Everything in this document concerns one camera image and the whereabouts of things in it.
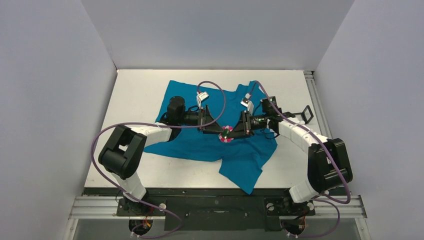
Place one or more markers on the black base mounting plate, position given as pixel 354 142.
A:
pixel 213 209

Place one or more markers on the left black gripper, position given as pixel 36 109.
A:
pixel 213 128

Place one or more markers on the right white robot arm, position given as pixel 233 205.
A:
pixel 328 164

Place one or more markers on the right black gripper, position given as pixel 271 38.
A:
pixel 247 122

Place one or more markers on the black square frame stand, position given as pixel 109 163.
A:
pixel 306 115

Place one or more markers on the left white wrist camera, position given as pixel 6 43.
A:
pixel 200 97

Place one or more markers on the blue t-shirt garment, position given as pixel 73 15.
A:
pixel 241 159

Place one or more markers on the aluminium side rail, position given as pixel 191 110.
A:
pixel 319 121

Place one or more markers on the aluminium front rail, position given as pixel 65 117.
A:
pixel 106 207

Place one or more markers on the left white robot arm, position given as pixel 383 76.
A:
pixel 121 155

